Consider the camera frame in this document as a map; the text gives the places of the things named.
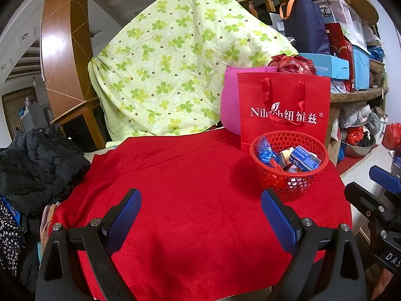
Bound metal bowl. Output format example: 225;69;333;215
341;140;376;158

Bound orange wrapper with red net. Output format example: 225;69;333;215
269;158;283;171

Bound clear plastic storage box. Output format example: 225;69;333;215
315;0;367;50

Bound green clover quilt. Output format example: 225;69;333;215
88;0;296;141

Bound magenta pillow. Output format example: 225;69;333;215
220;66;277;135

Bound blue plastic bag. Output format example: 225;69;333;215
256;135;279;167

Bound wooden pillar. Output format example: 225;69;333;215
40;0;105;149

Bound navy tote bag orange handles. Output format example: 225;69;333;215
279;0;330;54

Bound light blue shoe box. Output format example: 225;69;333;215
300;53;349;80

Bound red paper gift bag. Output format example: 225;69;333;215
237;72;330;152

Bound red bed cloth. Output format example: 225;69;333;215
49;127;354;301

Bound black jacket pile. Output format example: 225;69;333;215
1;125;90;217

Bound red plastic mesh basket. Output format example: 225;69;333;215
249;130;329;202

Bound white orange medicine box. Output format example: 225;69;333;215
278;147;294;169

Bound red plastic bag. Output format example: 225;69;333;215
268;54;316;75

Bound blue white medicine box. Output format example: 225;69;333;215
289;145;321;172

